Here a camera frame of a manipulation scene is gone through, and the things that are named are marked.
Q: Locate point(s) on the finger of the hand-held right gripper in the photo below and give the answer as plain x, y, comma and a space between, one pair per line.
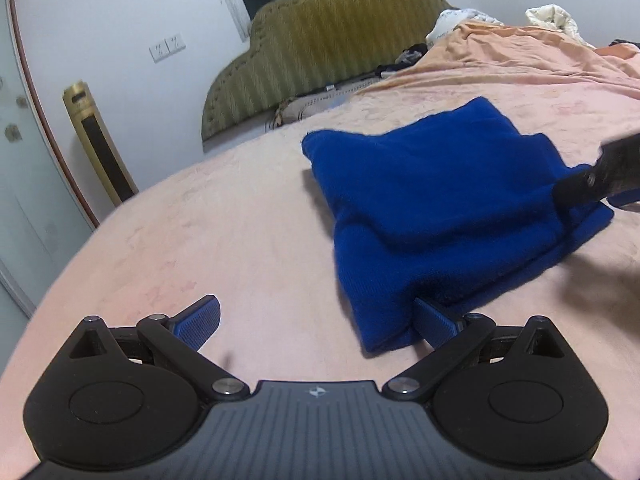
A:
580, 187

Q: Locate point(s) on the white-framed dark window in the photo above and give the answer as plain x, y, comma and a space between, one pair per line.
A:
235, 0

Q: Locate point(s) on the gold tower air conditioner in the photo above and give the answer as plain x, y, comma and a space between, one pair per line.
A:
97, 140

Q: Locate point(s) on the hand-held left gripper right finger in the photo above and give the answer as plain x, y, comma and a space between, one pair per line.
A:
436, 322

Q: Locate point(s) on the floral glass wardrobe door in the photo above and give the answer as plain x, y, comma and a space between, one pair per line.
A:
25, 185

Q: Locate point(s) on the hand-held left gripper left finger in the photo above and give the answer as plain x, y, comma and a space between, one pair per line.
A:
197, 321

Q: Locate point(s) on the green padded headboard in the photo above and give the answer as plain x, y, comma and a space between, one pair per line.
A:
320, 50

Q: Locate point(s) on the plain white cloth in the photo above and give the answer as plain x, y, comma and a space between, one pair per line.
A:
555, 17

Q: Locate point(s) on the brown patterned pillow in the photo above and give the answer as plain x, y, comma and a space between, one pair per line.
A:
310, 105

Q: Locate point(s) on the dark clothes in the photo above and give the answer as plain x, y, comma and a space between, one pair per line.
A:
407, 57

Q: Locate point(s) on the orange quilt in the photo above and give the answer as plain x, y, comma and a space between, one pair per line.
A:
525, 60

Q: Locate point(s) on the blue beaded sweater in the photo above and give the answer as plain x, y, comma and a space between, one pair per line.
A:
425, 200

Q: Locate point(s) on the white printed cloth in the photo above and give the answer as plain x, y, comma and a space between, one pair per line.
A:
460, 20

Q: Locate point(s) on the pink bed blanket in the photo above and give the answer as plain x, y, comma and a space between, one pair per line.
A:
200, 240

